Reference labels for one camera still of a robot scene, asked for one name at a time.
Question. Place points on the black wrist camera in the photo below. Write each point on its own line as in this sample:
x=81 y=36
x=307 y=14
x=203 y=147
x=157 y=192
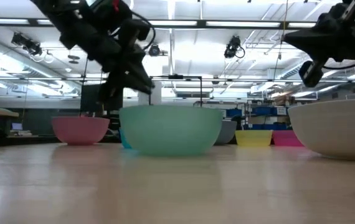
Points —
x=309 y=74
x=135 y=31

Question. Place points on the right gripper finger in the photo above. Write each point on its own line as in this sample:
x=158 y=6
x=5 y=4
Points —
x=311 y=42

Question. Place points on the black mounted camera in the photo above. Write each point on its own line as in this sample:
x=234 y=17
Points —
x=26 y=43
x=233 y=46
x=154 y=50

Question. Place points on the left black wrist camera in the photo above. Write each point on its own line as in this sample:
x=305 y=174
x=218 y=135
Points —
x=135 y=31

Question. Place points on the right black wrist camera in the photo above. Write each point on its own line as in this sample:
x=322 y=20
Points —
x=309 y=74

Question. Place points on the small cyan plastic bowl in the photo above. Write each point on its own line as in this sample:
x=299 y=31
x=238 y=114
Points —
x=124 y=141

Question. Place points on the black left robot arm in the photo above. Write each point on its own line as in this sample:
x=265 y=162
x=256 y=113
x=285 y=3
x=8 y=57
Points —
x=71 y=25

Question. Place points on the dark blue bowl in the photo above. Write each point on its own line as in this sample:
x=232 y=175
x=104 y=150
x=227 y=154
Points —
x=171 y=130

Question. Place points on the small yellow plastic bowl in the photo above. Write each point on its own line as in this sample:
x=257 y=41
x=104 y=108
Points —
x=253 y=138

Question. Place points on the long ceiling light bar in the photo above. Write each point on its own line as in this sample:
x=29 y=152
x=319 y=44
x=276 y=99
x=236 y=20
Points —
x=243 y=24

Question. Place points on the large white bowl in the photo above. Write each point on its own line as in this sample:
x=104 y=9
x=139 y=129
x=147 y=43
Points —
x=336 y=130

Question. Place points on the small red tag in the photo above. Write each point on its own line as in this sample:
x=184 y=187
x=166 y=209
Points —
x=116 y=5

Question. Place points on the blue storage bin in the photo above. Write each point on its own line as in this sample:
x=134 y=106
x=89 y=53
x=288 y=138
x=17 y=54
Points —
x=266 y=111
x=267 y=127
x=234 y=112

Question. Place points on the black background monitor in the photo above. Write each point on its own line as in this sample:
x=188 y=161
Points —
x=91 y=98

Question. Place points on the small red-pink plastic bowl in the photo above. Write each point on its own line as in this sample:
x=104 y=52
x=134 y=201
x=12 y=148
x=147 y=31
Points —
x=286 y=138

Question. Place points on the large grey-blue bowl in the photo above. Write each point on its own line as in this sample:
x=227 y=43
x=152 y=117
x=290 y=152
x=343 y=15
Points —
x=227 y=132

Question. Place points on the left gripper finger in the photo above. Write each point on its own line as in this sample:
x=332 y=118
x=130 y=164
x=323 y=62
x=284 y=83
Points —
x=112 y=93
x=138 y=79

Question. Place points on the large pink plastic bowl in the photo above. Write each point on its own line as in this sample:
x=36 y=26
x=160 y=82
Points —
x=79 y=130

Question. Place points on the thin black background frame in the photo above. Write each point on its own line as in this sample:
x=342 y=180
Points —
x=193 y=76

